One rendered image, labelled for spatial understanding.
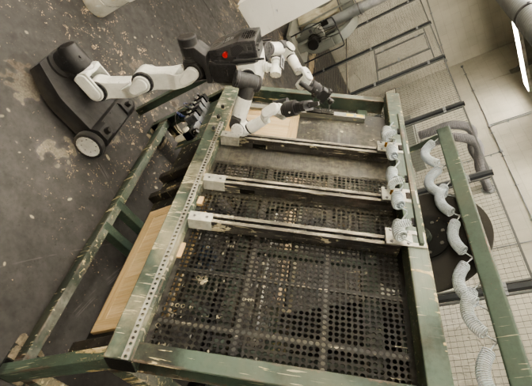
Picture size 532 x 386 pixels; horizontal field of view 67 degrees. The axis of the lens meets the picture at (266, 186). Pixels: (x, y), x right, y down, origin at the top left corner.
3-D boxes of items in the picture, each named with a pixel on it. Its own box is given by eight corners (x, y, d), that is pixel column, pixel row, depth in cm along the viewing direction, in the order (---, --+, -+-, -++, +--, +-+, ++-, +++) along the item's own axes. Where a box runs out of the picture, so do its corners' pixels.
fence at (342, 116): (234, 106, 299) (234, 101, 296) (363, 119, 290) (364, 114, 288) (233, 109, 295) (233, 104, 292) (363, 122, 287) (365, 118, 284)
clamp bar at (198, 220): (192, 217, 216) (188, 183, 199) (418, 245, 205) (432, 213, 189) (188, 230, 208) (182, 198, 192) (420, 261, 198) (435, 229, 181)
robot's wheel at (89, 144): (68, 146, 270) (79, 129, 258) (72, 141, 274) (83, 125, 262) (95, 163, 277) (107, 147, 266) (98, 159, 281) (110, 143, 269)
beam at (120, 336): (226, 94, 322) (226, 82, 315) (241, 96, 321) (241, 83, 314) (108, 368, 162) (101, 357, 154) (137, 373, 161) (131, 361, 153)
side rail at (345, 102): (241, 96, 321) (241, 84, 314) (380, 110, 311) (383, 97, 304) (240, 100, 317) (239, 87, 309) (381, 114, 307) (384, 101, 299)
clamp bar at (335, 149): (223, 137, 269) (222, 106, 253) (403, 157, 259) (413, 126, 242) (220, 145, 262) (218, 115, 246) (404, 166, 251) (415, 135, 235)
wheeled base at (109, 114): (13, 80, 244) (47, 56, 229) (58, 44, 281) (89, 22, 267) (90, 156, 277) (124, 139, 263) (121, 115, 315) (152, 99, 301)
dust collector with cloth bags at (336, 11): (288, 12, 839) (392, -45, 743) (303, 41, 877) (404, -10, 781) (281, 39, 740) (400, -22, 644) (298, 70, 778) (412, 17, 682)
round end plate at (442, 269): (359, 206, 301) (474, 175, 266) (362, 211, 304) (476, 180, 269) (363, 299, 243) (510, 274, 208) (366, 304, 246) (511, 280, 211)
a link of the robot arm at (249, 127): (264, 126, 229) (238, 142, 238) (269, 122, 238) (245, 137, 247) (254, 111, 227) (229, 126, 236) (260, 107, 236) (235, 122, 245)
